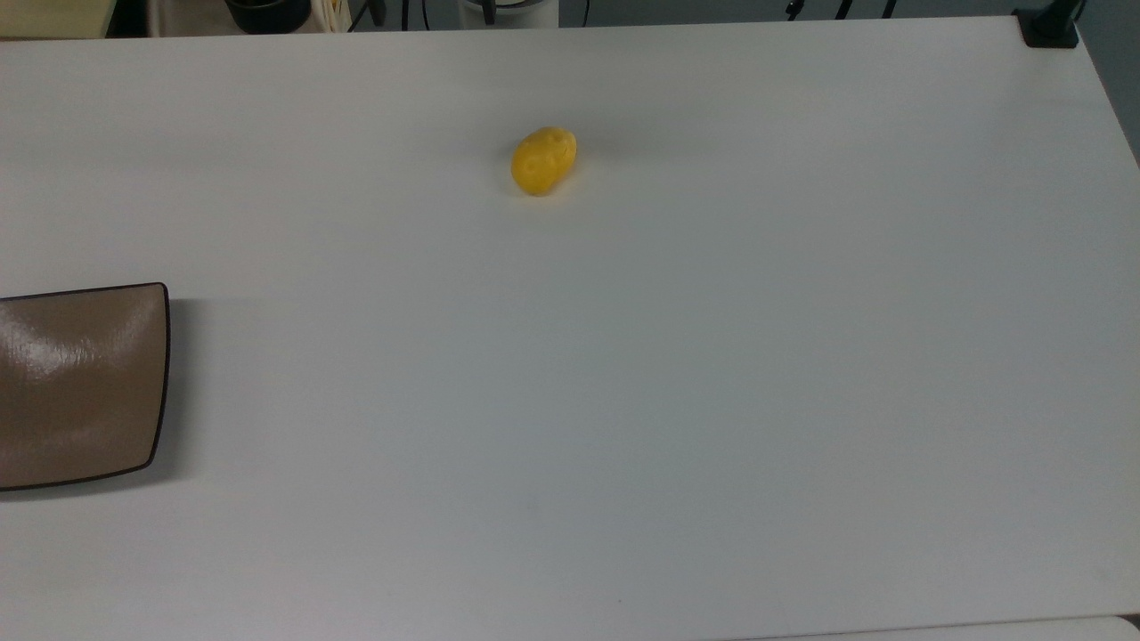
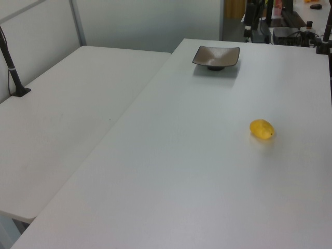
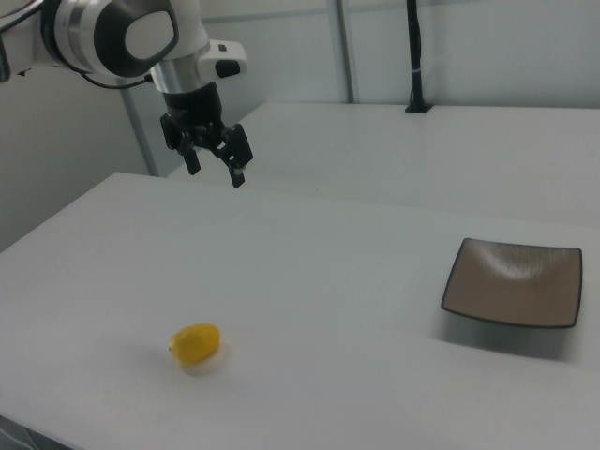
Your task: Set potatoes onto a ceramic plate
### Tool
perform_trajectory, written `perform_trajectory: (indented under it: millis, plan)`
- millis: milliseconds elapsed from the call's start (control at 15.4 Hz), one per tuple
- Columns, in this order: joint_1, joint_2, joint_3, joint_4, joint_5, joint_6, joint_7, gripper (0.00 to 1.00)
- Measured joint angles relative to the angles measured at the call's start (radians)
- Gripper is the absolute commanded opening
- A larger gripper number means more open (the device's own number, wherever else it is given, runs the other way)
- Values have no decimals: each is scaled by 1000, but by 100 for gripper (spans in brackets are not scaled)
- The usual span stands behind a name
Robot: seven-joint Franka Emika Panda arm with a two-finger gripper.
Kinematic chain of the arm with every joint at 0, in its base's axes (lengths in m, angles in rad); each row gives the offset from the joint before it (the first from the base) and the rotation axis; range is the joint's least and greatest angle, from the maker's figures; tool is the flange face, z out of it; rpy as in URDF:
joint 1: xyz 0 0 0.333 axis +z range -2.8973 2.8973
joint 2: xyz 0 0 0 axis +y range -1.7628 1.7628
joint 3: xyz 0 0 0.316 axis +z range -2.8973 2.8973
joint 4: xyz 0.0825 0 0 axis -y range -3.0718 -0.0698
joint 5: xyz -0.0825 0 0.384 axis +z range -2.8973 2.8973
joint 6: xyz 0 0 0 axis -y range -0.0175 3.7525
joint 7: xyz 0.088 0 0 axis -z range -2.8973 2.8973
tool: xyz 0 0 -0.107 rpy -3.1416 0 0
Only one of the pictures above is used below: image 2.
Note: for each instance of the black electronics box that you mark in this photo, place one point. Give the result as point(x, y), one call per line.
point(285, 35)

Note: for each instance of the yellow potato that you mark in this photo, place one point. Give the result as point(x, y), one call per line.
point(261, 129)

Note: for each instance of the dark grey control box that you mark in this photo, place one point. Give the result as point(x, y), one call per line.
point(259, 35)

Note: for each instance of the black pole stand with base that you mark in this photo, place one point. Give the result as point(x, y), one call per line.
point(10, 64)

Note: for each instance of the black clamp stand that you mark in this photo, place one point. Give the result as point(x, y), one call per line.
point(324, 41)

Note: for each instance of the black computer mouse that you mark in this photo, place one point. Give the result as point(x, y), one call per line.
point(315, 6)

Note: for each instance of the brown square ceramic plate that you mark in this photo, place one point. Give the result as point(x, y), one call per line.
point(216, 55)

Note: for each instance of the grey metal partition post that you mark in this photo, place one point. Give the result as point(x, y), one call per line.
point(77, 23)

